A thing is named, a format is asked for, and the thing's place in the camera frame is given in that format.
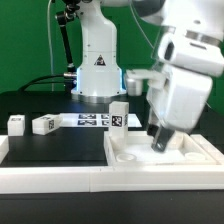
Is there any white obstacle fence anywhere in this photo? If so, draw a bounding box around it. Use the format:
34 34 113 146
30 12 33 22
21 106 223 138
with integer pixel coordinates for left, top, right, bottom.
0 131 224 194

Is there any grey cable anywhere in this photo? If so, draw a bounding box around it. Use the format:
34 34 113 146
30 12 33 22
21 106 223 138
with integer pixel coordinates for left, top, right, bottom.
129 3 158 51

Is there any black cable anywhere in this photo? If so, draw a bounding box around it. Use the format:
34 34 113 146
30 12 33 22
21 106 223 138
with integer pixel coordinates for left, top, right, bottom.
18 74 68 92

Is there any white sheet with tags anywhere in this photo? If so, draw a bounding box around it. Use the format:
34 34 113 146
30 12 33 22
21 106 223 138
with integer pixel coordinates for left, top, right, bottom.
58 112 143 129

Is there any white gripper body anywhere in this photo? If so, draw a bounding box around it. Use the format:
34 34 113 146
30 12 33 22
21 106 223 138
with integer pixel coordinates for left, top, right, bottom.
147 65 212 132

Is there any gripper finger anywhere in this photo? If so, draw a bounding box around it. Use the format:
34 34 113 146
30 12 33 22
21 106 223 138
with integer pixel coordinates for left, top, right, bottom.
147 116 159 136
151 126 174 153

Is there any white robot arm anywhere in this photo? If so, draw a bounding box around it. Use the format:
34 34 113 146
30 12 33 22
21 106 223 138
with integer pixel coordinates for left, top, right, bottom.
66 0 224 152

